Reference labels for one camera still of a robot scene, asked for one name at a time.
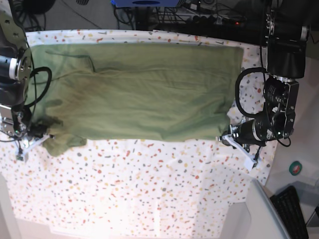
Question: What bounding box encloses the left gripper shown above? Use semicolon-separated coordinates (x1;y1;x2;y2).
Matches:
228;119;272;152

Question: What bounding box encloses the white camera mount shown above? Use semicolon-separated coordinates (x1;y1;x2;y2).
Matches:
216;134;262;171
15;134;55;163

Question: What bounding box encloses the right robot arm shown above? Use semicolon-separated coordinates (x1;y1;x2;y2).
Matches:
0;0;52;140

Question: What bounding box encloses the terrazzo patterned tablecloth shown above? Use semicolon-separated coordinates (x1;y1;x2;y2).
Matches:
0;30;277;239

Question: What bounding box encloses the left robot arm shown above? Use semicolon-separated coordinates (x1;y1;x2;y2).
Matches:
222;0;318;147

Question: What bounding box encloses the black keyboard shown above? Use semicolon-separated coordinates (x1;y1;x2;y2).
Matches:
270;185;309;239

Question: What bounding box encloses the green t-shirt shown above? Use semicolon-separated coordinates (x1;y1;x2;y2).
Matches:
32;43;244;156

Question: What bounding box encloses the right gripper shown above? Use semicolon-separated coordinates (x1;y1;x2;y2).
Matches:
9;122;48;142

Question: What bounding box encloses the green tape roll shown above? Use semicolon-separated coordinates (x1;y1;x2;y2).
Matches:
289;161;302;176

